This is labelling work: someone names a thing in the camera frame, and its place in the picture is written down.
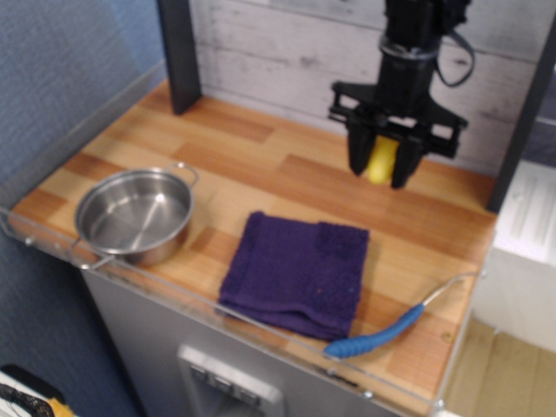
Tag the clear acrylic guard rail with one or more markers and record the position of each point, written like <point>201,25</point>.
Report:
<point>414,247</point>

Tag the silver dispenser button panel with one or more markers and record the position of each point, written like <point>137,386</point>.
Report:
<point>215,388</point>

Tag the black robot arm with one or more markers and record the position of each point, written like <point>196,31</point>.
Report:
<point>422,24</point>

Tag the yellow toy corn cob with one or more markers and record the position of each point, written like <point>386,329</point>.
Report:
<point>380,167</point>

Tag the small steel pot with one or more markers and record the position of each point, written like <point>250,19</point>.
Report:
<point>138,216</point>

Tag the blue handled spoon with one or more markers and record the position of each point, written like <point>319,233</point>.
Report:
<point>366,343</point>

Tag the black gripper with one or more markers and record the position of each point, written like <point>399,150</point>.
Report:
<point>399,106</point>

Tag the purple folded towel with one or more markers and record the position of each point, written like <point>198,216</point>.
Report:
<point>304,277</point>

